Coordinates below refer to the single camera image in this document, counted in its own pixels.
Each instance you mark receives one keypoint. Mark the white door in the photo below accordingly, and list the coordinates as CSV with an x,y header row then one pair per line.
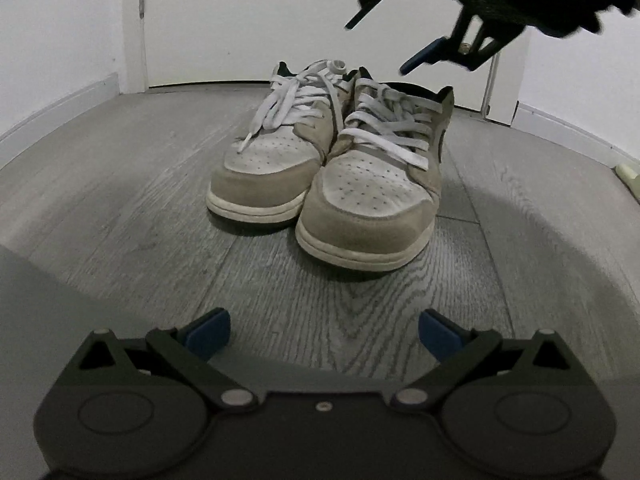
x,y
225,20

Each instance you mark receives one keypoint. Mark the light green slide slipper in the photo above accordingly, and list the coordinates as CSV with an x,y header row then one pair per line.
x,y
629,175

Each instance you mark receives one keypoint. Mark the tan white sneaker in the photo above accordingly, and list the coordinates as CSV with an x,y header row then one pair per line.
x,y
370,195
260,170

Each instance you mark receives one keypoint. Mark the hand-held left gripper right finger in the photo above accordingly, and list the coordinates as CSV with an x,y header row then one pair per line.
x,y
440,336

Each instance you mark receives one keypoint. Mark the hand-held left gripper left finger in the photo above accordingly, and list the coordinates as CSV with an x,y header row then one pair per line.
x,y
207,334

